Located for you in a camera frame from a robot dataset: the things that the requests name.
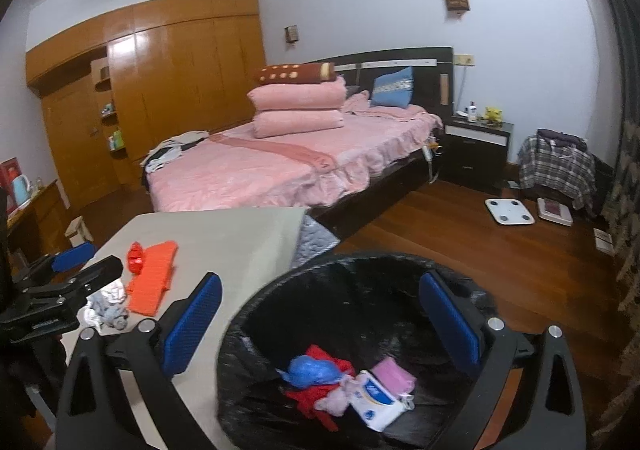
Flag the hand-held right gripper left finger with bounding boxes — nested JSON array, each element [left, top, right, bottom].
[[55, 271, 223, 450]]

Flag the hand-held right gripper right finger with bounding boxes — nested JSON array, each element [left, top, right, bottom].
[[419, 270, 589, 450]]

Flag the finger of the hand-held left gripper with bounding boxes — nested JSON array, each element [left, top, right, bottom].
[[22, 255, 124, 317], [10, 241, 97, 288]]

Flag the white tissue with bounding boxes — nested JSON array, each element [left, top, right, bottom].
[[82, 279, 126, 326]]

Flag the grey cloth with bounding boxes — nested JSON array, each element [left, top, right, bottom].
[[97, 303, 130, 331]]

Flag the red plastic wrapper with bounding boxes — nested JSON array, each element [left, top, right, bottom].
[[126, 243, 147, 275]]

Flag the orange foam sheet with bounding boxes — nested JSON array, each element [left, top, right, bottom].
[[126, 240, 179, 316]]

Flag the bin with black liner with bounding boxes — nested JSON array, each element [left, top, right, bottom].
[[215, 254, 507, 450]]

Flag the white blue tissue packet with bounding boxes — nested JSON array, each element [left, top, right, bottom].
[[350, 370, 414, 431]]

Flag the red glove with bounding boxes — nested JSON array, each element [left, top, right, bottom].
[[306, 345, 359, 381], [285, 386, 342, 431]]

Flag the blue plastic bag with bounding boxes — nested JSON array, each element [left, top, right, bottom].
[[276, 355, 342, 389]]

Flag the pink sock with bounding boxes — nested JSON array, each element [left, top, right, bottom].
[[315, 382, 359, 417]]

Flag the small wooden stool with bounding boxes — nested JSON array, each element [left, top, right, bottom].
[[66, 216, 94, 246]]

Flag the wooden sideboard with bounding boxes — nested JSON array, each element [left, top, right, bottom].
[[0, 180, 72, 272]]

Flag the blue kettle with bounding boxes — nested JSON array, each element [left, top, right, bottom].
[[11, 175, 32, 207]]

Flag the red box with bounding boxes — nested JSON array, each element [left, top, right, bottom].
[[0, 157, 24, 211]]

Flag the wooden door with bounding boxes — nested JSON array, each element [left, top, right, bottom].
[[40, 80, 122, 211]]

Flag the white bathroom scale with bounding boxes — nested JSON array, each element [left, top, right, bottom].
[[484, 199, 535, 226]]

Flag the pile of clothes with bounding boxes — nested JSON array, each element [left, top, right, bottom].
[[141, 130, 210, 171]]

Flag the grey quilted pad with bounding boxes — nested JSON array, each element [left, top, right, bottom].
[[292, 217, 340, 267]]

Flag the pink bathroom scale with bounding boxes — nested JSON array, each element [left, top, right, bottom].
[[537, 197, 575, 226]]

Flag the dark nightstand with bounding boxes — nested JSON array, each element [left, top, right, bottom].
[[442, 116, 515, 194]]

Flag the pink bedspread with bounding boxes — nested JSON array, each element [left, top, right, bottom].
[[147, 103, 444, 212]]

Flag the white booklet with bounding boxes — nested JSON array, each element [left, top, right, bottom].
[[594, 227, 616, 256]]

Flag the plaid cloth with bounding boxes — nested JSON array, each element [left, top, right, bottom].
[[517, 133, 597, 212]]

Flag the dark clothing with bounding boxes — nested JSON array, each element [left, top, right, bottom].
[[537, 129, 589, 151]]

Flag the wooden wardrobe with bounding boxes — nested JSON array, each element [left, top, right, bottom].
[[25, 0, 266, 197]]

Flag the folded pink quilt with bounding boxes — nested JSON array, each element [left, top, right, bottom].
[[251, 109, 345, 139]]

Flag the blue pillow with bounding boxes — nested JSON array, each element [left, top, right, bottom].
[[370, 66, 415, 108]]

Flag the dark wooden bed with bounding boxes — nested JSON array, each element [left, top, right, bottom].
[[142, 47, 456, 242]]

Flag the stacked pink pillows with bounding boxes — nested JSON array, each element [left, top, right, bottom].
[[247, 75, 347, 111]]

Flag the brown dotted blanket roll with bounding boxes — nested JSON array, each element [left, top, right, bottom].
[[255, 62, 337, 84]]

